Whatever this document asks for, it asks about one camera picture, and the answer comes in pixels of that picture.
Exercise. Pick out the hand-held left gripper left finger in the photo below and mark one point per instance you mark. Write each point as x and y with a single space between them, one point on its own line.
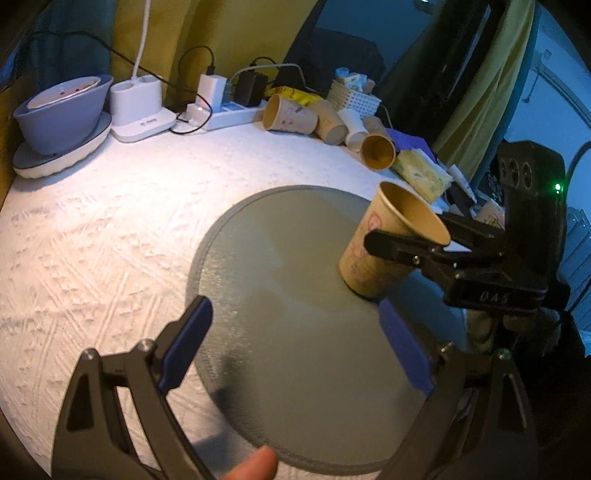
184 341

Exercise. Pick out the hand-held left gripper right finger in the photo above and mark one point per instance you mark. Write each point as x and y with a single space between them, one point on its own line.
406 346

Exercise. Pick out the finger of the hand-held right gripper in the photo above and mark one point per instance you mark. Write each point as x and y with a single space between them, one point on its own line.
397 247
475 233

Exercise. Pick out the printed brown paper cup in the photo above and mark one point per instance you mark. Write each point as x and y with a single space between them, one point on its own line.
330 122
369 221
291 115

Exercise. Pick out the plain brown paper cup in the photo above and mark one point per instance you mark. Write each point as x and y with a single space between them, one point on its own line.
378 150

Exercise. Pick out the white paper cup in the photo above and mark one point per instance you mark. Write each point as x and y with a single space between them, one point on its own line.
353 129

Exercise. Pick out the white tube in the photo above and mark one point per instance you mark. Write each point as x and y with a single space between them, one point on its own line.
461 182

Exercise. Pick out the yellow tissue pack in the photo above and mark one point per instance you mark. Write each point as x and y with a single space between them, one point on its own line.
422 173

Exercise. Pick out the purple cloth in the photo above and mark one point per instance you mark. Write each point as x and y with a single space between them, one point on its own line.
411 141

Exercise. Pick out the round grey mat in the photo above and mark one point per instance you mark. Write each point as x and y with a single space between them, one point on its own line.
295 286

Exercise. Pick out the white woven basket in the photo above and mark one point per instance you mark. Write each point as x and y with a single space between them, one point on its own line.
353 99

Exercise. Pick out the yellow packet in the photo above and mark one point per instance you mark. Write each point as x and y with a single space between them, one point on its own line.
298 95

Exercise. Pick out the black chair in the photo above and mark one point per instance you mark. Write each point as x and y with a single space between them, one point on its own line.
337 50

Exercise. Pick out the black power adapter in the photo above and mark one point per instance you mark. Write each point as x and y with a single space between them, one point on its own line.
251 90

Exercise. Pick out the white power strip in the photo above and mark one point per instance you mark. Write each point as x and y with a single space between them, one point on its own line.
226 115

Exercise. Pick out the white round base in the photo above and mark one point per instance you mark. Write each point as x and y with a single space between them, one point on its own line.
55 161

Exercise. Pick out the white lamp base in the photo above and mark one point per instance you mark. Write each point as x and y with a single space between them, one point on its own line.
138 110

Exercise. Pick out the white charger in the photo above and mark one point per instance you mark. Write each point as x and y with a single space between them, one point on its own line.
212 90

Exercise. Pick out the blue bowl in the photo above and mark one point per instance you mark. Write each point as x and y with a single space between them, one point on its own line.
60 124

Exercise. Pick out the white bowl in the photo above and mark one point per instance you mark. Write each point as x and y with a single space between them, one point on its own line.
60 94

